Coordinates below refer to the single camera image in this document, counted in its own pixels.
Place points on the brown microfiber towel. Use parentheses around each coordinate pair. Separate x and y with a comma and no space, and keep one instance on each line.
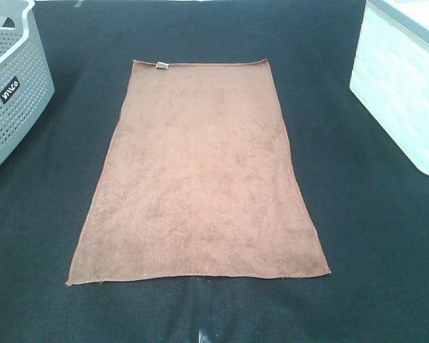
(198,181)

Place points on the grey tape strip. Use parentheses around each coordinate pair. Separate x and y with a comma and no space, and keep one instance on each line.
(204,300)

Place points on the black table cloth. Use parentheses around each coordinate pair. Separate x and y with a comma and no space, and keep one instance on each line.
(368,201)

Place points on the white plastic storage bin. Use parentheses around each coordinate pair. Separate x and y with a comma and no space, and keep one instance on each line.
(390,73)

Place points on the grey perforated plastic basket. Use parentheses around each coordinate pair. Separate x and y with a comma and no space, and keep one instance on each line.
(26,85)

